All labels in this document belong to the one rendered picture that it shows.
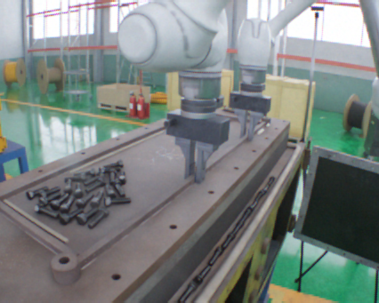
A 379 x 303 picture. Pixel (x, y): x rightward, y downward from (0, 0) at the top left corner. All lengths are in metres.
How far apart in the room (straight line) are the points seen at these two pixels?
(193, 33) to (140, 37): 0.08
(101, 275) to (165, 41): 0.33
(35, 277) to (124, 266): 0.13
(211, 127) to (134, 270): 0.32
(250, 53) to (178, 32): 0.53
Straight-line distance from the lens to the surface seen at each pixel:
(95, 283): 0.43
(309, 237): 1.74
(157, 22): 0.40
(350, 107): 7.28
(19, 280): 0.46
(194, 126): 0.62
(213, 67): 0.58
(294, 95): 5.43
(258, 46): 0.91
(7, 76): 14.10
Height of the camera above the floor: 1.66
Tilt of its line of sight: 21 degrees down
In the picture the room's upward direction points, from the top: 2 degrees clockwise
